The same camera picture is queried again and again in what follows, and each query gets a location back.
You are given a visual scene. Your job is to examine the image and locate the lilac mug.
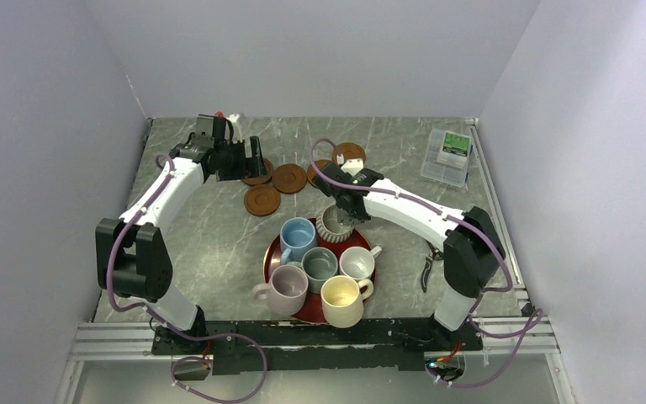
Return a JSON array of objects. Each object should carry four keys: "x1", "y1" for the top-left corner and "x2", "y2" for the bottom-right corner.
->
[{"x1": 252, "y1": 264, "x2": 309, "y2": 316}]

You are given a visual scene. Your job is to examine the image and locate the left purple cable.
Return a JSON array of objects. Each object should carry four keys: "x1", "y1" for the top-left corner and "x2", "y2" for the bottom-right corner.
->
[{"x1": 105, "y1": 153, "x2": 268, "y2": 404}]

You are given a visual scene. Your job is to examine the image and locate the black handled pliers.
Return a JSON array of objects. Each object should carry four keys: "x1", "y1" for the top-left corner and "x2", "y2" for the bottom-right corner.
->
[{"x1": 420, "y1": 241, "x2": 443, "y2": 293}]

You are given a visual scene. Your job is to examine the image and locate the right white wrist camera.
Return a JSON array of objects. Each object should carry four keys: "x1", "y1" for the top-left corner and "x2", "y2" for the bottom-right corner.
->
[{"x1": 340, "y1": 158, "x2": 364, "y2": 176}]

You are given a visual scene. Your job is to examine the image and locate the blue mug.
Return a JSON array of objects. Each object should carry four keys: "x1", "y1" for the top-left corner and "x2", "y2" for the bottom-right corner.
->
[{"x1": 279, "y1": 217, "x2": 317, "y2": 264}]

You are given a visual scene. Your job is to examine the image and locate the red round tray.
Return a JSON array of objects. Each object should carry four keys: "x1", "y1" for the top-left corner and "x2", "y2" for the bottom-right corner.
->
[{"x1": 263, "y1": 218, "x2": 376, "y2": 324}]

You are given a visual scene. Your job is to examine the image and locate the brown coaster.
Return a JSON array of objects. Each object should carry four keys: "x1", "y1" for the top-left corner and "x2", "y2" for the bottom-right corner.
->
[
  {"x1": 272, "y1": 163, "x2": 307, "y2": 194},
  {"x1": 307, "y1": 159, "x2": 331, "y2": 189},
  {"x1": 331, "y1": 142, "x2": 367, "y2": 165},
  {"x1": 241, "y1": 158, "x2": 274, "y2": 187},
  {"x1": 244, "y1": 184, "x2": 281, "y2": 216}
]

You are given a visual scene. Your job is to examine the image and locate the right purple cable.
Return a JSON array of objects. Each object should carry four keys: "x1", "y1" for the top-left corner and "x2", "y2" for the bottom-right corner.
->
[{"x1": 309, "y1": 138, "x2": 546, "y2": 391}]

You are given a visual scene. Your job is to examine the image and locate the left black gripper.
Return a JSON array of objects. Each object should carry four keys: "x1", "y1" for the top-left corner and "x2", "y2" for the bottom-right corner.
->
[{"x1": 215, "y1": 136, "x2": 268, "y2": 182}]

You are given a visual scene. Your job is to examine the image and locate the clear plastic parts box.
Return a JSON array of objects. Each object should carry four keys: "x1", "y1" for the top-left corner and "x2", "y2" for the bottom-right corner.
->
[{"x1": 421, "y1": 129, "x2": 473, "y2": 188}]

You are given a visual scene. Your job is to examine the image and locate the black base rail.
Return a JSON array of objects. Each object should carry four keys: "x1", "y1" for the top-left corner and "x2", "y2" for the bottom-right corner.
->
[{"x1": 151, "y1": 317, "x2": 483, "y2": 375}]

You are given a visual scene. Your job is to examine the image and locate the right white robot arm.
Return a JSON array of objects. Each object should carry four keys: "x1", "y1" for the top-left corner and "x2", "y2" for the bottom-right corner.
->
[{"x1": 314, "y1": 163, "x2": 513, "y2": 349}]

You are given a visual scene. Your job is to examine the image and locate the purple cable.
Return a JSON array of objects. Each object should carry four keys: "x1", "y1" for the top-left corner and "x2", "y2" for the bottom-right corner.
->
[
  {"x1": 105, "y1": 153, "x2": 268, "y2": 404},
  {"x1": 309, "y1": 138, "x2": 546, "y2": 391}
]

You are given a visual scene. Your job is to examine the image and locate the white mug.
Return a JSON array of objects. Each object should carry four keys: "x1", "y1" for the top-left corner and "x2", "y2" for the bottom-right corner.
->
[{"x1": 339, "y1": 246, "x2": 383, "y2": 280}]

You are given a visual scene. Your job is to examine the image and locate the grey ribbed mug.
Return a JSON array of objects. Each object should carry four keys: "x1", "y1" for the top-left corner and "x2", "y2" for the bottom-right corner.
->
[{"x1": 315, "y1": 205, "x2": 354, "y2": 243}]

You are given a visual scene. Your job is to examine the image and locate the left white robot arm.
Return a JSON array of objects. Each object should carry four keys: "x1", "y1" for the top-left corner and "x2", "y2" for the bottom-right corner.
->
[{"x1": 95, "y1": 114, "x2": 267, "y2": 354}]

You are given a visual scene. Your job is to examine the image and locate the grey-green mug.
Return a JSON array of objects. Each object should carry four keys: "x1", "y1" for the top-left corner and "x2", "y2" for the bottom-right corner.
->
[{"x1": 301, "y1": 247, "x2": 338, "y2": 294}]

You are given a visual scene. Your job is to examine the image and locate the cream yellow mug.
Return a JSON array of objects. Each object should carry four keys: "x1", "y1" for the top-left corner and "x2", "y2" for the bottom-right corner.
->
[{"x1": 320, "y1": 275, "x2": 374, "y2": 328}]

